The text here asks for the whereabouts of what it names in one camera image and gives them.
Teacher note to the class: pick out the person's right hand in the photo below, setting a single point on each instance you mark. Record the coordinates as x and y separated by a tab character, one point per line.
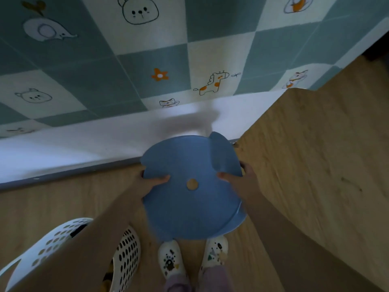
246	188

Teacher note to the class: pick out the person's left hand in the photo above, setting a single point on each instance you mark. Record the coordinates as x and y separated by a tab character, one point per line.
146	187

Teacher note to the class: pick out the grey-blue plastic stool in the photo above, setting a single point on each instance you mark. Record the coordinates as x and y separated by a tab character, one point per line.
188	212

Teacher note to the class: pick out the white perforated laundry basket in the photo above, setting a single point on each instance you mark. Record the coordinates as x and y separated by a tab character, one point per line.
127	255

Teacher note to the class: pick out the person's left forearm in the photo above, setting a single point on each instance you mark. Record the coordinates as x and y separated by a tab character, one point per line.
82	252

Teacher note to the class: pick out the person's right forearm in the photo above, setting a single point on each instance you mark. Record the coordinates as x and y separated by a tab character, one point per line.
297	255

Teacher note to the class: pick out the person's right white clog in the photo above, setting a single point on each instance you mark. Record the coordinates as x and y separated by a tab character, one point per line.
214	252

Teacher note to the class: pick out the person's white clog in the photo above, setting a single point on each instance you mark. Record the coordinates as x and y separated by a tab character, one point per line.
214	252
170	258

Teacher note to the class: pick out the person's left white clog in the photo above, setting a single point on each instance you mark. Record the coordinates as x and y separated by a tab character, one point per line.
170	258

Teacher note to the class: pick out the grey skirting board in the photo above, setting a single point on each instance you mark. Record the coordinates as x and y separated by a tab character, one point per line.
76	173

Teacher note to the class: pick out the brown and yellow garment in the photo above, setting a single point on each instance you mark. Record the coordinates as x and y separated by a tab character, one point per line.
107	281

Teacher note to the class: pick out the checkered animal print mat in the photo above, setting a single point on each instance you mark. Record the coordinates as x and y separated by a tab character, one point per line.
212	24

